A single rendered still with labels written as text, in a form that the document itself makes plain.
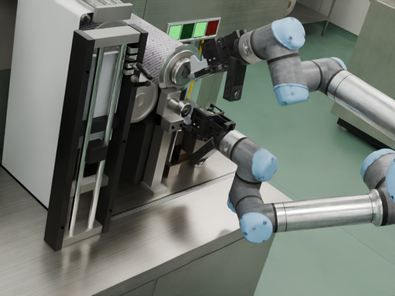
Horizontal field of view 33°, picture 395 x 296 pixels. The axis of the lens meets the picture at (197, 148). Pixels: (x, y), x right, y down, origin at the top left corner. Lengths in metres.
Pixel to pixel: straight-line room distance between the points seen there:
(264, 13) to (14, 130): 1.14
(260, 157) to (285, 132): 2.80
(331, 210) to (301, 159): 2.54
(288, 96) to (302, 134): 3.00
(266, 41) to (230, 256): 0.69
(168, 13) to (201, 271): 0.82
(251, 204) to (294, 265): 1.66
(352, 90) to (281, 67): 0.18
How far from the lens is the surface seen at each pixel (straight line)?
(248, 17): 2.51
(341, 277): 3.39
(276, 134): 4.45
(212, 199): 1.94
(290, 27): 1.55
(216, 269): 1.96
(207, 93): 2.82
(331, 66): 1.65
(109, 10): 1.52
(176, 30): 2.23
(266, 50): 1.58
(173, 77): 1.77
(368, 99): 1.58
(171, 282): 1.82
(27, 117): 1.75
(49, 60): 1.63
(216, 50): 1.68
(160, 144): 1.83
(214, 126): 1.80
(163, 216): 1.82
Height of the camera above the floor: 1.95
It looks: 29 degrees down
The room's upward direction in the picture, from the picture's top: 15 degrees clockwise
